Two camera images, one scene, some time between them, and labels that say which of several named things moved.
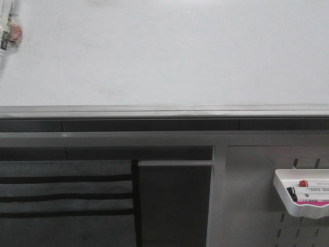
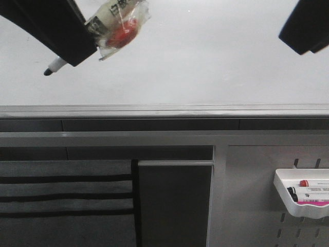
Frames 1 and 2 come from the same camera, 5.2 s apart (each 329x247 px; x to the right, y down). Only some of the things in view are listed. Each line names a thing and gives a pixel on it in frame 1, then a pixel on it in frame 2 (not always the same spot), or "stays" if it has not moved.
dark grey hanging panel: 175,198 stays
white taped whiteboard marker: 11,33 to 115,25
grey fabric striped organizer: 69,203 stays
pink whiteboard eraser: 322,203 stays
